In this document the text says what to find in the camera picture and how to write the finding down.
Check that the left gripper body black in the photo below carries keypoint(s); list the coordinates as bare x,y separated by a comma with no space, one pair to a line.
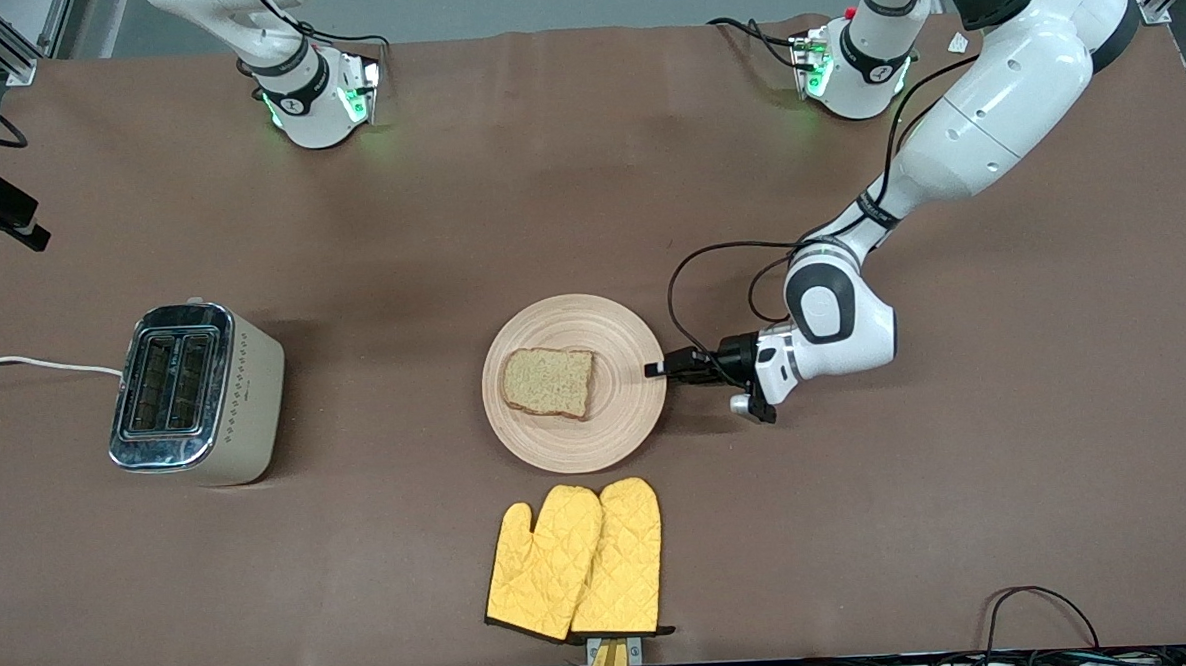
733,356

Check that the round wooden plate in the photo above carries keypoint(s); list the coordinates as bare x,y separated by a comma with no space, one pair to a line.
626,412

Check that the brown bread slice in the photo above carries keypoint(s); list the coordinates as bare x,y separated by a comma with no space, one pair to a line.
550,383

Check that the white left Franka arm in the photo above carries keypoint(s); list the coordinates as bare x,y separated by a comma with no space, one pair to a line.
1003,105

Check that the beige chrome two-slot toaster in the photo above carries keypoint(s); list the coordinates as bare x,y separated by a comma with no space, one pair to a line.
246,408

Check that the brown table cover mat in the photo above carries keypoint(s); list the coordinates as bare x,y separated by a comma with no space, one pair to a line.
588,223

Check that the yellow quilted oven mitt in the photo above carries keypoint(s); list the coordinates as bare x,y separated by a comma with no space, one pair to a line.
543,565
623,562

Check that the small white paper scrap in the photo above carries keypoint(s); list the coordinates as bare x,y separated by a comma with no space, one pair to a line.
958,43

